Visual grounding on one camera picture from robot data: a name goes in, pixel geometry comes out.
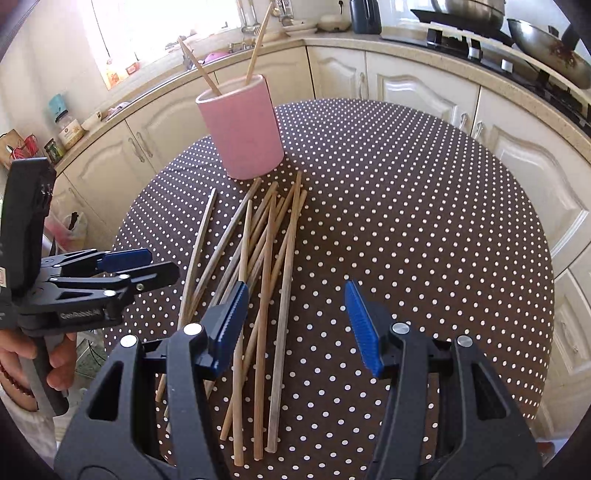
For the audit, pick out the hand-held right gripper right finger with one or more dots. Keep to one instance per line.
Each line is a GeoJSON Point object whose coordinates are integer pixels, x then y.
{"type": "Point", "coordinates": [364, 323]}

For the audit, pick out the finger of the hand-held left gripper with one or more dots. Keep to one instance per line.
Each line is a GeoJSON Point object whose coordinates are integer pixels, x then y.
{"type": "Point", "coordinates": [124, 259]}
{"type": "Point", "coordinates": [157, 273]}

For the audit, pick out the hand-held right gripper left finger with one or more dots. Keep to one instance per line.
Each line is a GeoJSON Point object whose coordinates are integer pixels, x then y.
{"type": "Point", "coordinates": [231, 314]}

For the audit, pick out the bundle of wooden chopsticks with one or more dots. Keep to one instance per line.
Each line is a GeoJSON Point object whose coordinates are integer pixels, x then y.
{"type": "Point", "coordinates": [266, 295]}

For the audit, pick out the pink utensil holder cup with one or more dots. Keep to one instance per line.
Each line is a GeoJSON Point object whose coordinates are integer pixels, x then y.
{"type": "Point", "coordinates": [240, 134]}

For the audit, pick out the wooden chopstick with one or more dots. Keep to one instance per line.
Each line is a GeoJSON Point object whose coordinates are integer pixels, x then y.
{"type": "Point", "coordinates": [258, 41]}
{"type": "Point", "coordinates": [198, 67]}

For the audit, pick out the person's left hand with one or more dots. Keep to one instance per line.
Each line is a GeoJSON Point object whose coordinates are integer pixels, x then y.
{"type": "Point", "coordinates": [62, 364]}

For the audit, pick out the clear plastic bag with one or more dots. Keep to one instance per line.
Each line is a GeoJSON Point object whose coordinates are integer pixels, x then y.
{"type": "Point", "coordinates": [69, 228]}

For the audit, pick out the brown paper bag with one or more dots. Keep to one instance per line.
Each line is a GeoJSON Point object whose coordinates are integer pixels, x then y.
{"type": "Point", "coordinates": [10, 147]}

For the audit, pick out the small dark jar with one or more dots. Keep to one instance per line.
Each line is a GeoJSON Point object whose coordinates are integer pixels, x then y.
{"type": "Point", "coordinates": [53, 151]}

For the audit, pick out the labelled glass jar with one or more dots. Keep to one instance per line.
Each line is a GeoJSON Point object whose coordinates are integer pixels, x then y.
{"type": "Point", "coordinates": [70, 134]}

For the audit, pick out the brown polka dot tablecloth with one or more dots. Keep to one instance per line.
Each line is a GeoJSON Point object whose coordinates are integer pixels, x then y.
{"type": "Point", "coordinates": [392, 207]}

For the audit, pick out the small white bowl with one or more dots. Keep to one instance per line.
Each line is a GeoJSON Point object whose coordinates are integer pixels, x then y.
{"type": "Point", "coordinates": [91, 122]}

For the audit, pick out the orange printed paper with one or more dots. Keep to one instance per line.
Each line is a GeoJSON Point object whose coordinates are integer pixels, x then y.
{"type": "Point", "coordinates": [115, 76]}

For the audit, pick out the person's light clothing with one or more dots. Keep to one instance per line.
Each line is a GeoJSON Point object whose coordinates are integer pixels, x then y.
{"type": "Point", "coordinates": [27, 434]}

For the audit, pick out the purple sink item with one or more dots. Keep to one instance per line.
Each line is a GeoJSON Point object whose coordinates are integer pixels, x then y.
{"type": "Point", "coordinates": [215, 57]}

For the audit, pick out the bright window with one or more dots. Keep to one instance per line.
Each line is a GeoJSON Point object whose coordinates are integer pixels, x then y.
{"type": "Point", "coordinates": [157, 23]}

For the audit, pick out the cream kitchen cabinets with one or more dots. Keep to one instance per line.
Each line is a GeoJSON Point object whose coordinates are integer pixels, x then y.
{"type": "Point", "coordinates": [415, 87]}

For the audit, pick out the beige stone countertop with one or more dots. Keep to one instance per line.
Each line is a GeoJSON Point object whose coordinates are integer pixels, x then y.
{"type": "Point", "coordinates": [351, 39]}

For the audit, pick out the black gas stove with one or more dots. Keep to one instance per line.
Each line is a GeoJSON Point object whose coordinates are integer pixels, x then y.
{"type": "Point", "coordinates": [489, 53]}

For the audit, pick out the white covered dish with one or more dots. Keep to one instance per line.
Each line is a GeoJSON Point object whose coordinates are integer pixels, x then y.
{"type": "Point", "coordinates": [334, 22]}

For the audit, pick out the black electric kettle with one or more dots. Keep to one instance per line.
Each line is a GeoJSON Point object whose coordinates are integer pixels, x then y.
{"type": "Point", "coordinates": [364, 18]}

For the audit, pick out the black pan with steel lid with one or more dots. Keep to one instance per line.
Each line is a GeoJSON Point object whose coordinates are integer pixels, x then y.
{"type": "Point", "coordinates": [466, 11]}

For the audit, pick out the steel wok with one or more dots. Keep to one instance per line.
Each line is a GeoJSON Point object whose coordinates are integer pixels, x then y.
{"type": "Point", "coordinates": [545, 44]}

